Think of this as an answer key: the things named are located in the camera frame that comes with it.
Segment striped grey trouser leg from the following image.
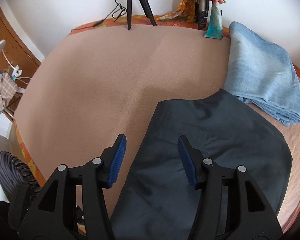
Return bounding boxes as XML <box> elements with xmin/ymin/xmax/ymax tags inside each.
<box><xmin>0</xmin><ymin>151</ymin><xmax>41</xmax><ymax>202</ymax></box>

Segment checkered beige cloth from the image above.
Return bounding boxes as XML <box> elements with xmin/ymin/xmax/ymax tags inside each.
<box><xmin>0</xmin><ymin>73</ymin><xmax>18</xmax><ymax>112</ymax></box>

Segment wooden door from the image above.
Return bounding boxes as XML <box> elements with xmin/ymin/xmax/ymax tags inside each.
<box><xmin>0</xmin><ymin>4</ymin><xmax>42</xmax><ymax>75</ymax></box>

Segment white desk lamp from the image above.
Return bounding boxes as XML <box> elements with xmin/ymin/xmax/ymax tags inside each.
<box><xmin>0</xmin><ymin>40</ymin><xmax>23</xmax><ymax>79</ymax></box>

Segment folded light blue jeans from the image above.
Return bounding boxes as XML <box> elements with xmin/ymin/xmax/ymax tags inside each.
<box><xmin>224</xmin><ymin>22</ymin><xmax>300</xmax><ymax>127</ymax></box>

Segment folded silver black tripod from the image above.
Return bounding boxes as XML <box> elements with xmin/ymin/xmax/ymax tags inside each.
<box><xmin>196</xmin><ymin>0</ymin><xmax>209</xmax><ymax>30</ymax></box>

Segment dark grey pants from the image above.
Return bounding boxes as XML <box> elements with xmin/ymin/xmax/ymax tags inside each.
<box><xmin>111</xmin><ymin>90</ymin><xmax>292</xmax><ymax>239</ymax></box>

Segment black mini tripod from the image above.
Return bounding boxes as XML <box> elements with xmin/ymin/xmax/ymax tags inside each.
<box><xmin>126</xmin><ymin>0</ymin><xmax>158</xmax><ymax>31</ymax></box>

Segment orange patterned scarf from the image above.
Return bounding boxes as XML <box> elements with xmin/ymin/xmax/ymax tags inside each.
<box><xmin>157</xmin><ymin>0</ymin><xmax>225</xmax><ymax>40</ymax></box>

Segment pink beige blanket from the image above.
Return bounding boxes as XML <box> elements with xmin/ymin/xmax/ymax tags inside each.
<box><xmin>15</xmin><ymin>25</ymin><xmax>300</xmax><ymax>239</ymax></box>

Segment black ring light cable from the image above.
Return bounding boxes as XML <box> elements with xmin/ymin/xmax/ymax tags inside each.
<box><xmin>71</xmin><ymin>0</ymin><xmax>128</xmax><ymax>32</ymax></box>

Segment orange floral bedsheet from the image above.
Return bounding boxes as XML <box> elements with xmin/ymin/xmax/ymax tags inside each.
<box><xmin>70</xmin><ymin>15</ymin><xmax>231</xmax><ymax>39</ymax></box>

